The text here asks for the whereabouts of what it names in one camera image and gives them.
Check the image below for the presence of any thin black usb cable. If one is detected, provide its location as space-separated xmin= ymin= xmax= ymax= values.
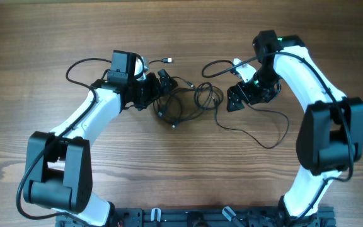
xmin=211 ymin=94 xmax=290 ymax=149

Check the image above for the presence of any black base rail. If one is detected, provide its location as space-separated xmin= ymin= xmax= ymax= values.
xmin=55 ymin=206 xmax=337 ymax=227

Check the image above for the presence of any thick black cable bundle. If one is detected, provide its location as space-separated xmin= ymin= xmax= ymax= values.
xmin=148 ymin=57 xmax=225 ymax=129

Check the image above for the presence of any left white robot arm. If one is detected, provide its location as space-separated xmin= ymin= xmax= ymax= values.
xmin=16 ymin=50 xmax=178 ymax=226

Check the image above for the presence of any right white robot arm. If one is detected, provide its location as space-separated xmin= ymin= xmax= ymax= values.
xmin=227 ymin=30 xmax=363 ymax=219

